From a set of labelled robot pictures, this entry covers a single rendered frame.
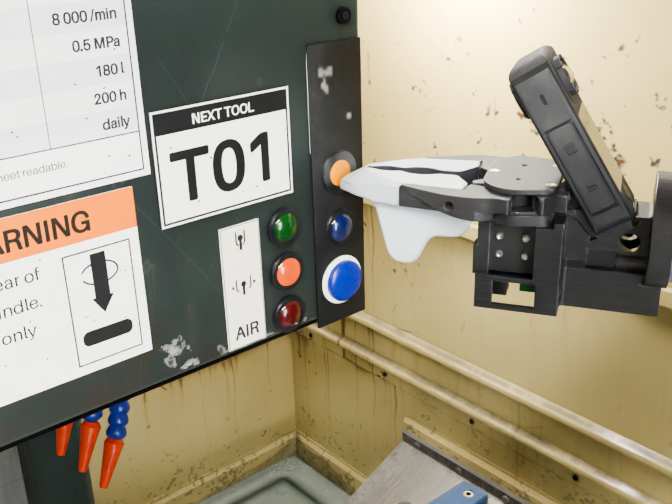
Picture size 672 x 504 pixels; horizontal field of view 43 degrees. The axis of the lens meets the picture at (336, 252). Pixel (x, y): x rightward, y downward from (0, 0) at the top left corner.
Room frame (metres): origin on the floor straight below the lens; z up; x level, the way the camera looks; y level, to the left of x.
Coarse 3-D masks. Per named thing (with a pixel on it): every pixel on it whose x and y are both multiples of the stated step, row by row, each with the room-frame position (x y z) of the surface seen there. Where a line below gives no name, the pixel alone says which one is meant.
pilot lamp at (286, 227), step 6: (282, 216) 0.53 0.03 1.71; (288, 216) 0.53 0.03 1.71; (294, 216) 0.53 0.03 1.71; (276, 222) 0.53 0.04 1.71; (282, 222) 0.53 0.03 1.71; (288, 222) 0.53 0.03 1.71; (294, 222) 0.53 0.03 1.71; (276, 228) 0.52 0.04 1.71; (282, 228) 0.52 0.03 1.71; (288, 228) 0.53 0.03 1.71; (294, 228) 0.53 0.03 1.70; (276, 234) 0.52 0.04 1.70; (282, 234) 0.52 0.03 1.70; (288, 234) 0.53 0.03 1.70; (294, 234) 0.53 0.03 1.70; (282, 240) 0.53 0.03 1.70; (288, 240) 0.53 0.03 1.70
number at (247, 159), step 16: (240, 128) 0.51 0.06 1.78; (256, 128) 0.52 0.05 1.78; (272, 128) 0.53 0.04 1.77; (224, 144) 0.51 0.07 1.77; (240, 144) 0.51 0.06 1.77; (256, 144) 0.52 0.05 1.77; (272, 144) 0.53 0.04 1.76; (224, 160) 0.50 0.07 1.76; (240, 160) 0.51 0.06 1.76; (256, 160) 0.52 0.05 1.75; (272, 160) 0.53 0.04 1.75; (224, 176) 0.50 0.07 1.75; (240, 176) 0.51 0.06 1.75; (256, 176) 0.52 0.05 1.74; (272, 176) 0.53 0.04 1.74; (224, 192) 0.50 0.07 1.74; (240, 192) 0.51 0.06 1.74
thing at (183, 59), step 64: (192, 0) 0.50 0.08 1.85; (256, 0) 0.53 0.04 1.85; (320, 0) 0.56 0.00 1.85; (192, 64) 0.50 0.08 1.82; (256, 64) 0.52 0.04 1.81; (192, 256) 0.49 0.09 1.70; (192, 320) 0.49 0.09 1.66; (64, 384) 0.43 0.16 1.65; (128, 384) 0.45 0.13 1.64; (0, 448) 0.41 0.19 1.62
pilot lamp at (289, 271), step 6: (282, 264) 0.53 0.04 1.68; (288, 264) 0.53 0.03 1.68; (294, 264) 0.53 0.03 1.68; (282, 270) 0.52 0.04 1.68; (288, 270) 0.53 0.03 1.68; (294, 270) 0.53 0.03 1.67; (282, 276) 0.52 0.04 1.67; (288, 276) 0.53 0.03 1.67; (294, 276) 0.53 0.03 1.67; (282, 282) 0.52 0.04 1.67; (288, 282) 0.53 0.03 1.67
